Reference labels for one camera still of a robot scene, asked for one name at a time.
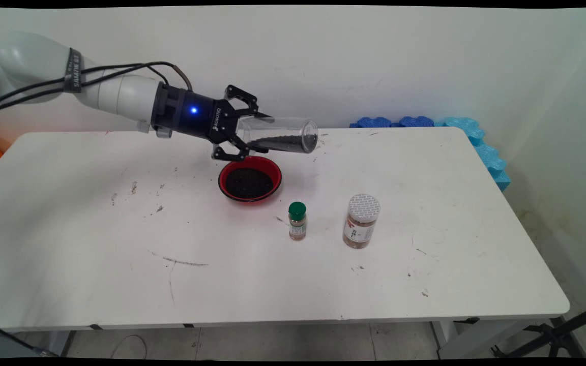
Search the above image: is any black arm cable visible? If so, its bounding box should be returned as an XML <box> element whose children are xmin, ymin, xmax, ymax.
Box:
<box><xmin>0</xmin><ymin>61</ymin><xmax>193</xmax><ymax>110</ymax></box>
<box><xmin>0</xmin><ymin>64</ymin><xmax>170</xmax><ymax>114</ymax></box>

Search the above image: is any red bowl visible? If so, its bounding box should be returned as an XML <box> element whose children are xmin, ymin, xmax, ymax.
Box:
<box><xmin>218</xmin><ymin>156</ymin><xmax>282</xmax><ymax>203</ymax></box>

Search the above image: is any white capped spice jar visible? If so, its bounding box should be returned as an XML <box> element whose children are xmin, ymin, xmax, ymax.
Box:
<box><xmin>342</xmin><ymin>194</ymin><xmax>381</xmax><ymax>250</ymax></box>

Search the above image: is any clear plastic jar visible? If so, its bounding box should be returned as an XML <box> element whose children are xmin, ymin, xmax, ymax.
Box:
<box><xmin>236</xmin><ymin>117</ymin><xmax>319</xmax><ymax>155</ymax></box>

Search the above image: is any light blue foam mat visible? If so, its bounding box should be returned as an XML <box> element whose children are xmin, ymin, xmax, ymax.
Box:
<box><xmin>435</xmin><ymin>117</ymin><xmax>511</xmax><ymax>193</ymax></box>

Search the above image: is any thin black cable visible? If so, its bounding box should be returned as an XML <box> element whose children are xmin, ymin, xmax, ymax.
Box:
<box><xmin>0</xmin><ymin>319</ymin><xmax>60</xmax><ymax>356</ymax></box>

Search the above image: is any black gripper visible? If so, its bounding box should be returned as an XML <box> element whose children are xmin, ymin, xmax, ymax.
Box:
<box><xmin>151</xmin><ymin>82</ymin><xmax>273</xmax><ymax>162</ymax></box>

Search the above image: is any thin grey floor cable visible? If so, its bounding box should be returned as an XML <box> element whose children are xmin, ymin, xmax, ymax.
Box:
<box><xmin>111</xmin><ymin>334</ymin><xmax>149</xmax><ymax>359</ymax></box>

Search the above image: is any black velcro strap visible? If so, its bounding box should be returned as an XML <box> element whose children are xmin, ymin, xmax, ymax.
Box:
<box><xmin>64</xmin><ymin>48</ymin><xmax>86</xmax><ymax>93</ymax></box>

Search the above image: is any black seeds heap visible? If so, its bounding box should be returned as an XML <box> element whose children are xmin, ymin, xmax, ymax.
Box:
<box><xmin>224</xmin><ymin>168</ymin><xmax>275</xmax><ymax>200</ymax></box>
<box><xmin>252</xmin><ymin>133</ymin><xmax>318</xmax><ymax>153</ymax></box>

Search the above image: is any white table leg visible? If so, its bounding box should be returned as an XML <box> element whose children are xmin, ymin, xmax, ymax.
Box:
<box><xmin>46</xmin><ymin>330</ymin><xmax>75</xmax><ymax>356</ymax></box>
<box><xmin>431</xmin><ymin>319</ymin><xmax>548</xmax><ymax>359</ymax></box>

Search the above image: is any green capped spice bottle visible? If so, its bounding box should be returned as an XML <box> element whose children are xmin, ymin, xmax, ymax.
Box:
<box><xmin>288</xmin><ymin>202</ymin><xmax>307</xmax><ymax>241</ymax></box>

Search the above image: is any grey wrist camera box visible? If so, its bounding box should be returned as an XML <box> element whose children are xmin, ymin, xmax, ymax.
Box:
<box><xmin>138</xmin><ymin>121</ymin><xmax>172</xmax><ymax>139</ymax></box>

